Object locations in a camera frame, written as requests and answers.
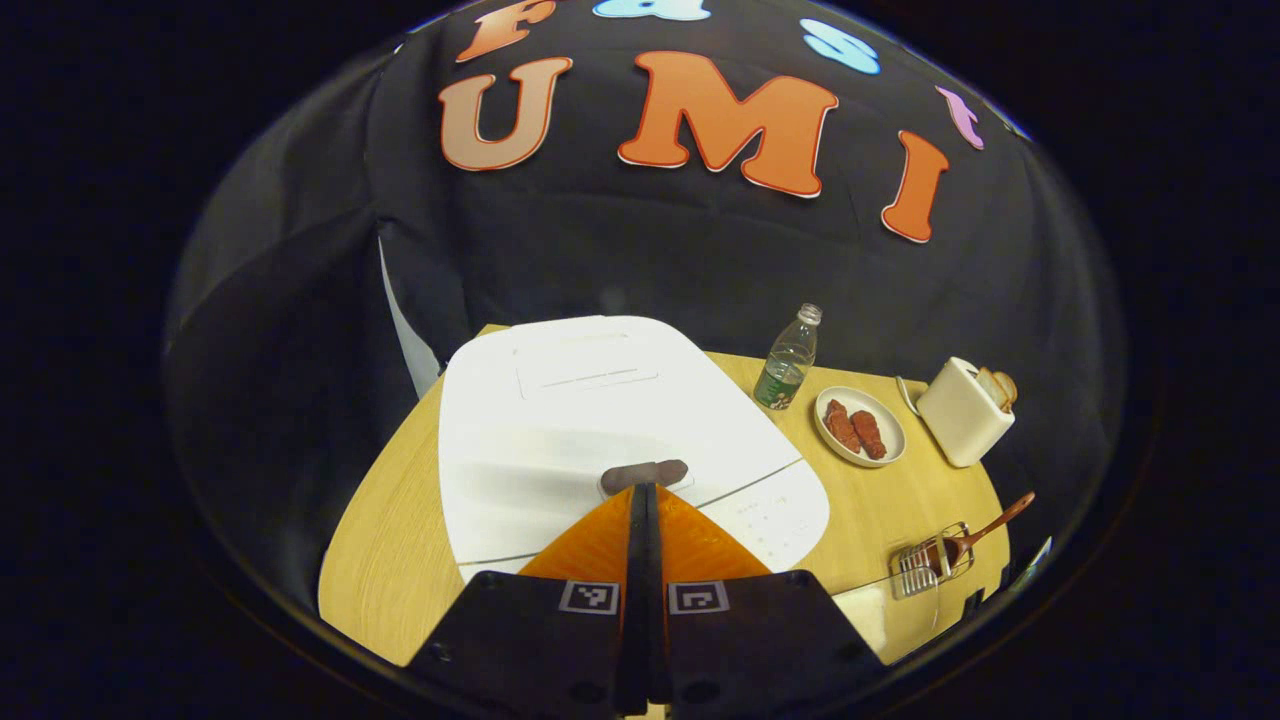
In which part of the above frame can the white rice cooker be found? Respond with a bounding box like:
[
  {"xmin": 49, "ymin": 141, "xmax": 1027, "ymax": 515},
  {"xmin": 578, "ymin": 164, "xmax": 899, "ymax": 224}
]
[{"xmin": 437, "ymin": 315, "xmax": 833, "ymax": 586}]

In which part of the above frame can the clear plastic water bottle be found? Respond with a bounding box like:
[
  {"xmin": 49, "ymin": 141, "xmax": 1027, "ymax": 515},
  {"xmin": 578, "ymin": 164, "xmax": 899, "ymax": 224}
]
[{"xmin": 752, "ymin": 303, "xmax": 824, "ymax": 411}]

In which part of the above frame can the black backdrop cloth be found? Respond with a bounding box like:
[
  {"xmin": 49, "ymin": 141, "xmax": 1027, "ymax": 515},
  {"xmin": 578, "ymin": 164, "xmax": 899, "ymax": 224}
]
[{"xmin": 165, "ymin": 0, "xmax": 1131, "ymax": 641}]

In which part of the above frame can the white oval plate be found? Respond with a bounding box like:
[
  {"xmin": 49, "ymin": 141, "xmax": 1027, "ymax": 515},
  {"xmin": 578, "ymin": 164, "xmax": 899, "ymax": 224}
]
[{"xmin": 813, "ymin": 386, "xmax": 908, "ymax": 469}]

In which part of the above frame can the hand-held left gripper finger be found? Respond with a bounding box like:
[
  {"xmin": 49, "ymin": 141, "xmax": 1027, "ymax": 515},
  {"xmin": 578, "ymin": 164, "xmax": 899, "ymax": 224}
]
[
  {"xmin": 410, "ymin": 484, "xmax": 646, "ymax": 716},
  {"xmin": 645, "ymin": 484, "xmax": 891, "ymax": 717}
]

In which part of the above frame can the brown wooden spoon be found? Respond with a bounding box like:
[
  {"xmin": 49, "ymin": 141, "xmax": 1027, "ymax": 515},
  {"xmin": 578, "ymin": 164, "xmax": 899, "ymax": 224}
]
[{"xmin": 940, "ymin": 491, "xmax": 1037, "ymax": 576}]

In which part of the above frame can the white toaster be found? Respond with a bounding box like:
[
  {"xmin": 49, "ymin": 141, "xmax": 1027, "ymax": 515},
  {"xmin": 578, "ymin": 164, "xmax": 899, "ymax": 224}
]
[{"xmin": 915, "ymin": 357, "xmax": 1019, "ymax": 469}]

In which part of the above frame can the red meat piece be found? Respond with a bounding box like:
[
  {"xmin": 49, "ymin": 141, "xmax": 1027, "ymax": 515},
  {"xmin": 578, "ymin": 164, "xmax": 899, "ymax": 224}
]
[
  {"xmin": 824, "ymin": 399, "xmax": 863, "ymax": 454},
  {"xmin": 850, "ymin": 409, "xmax": 888, "ymax": 461}
]

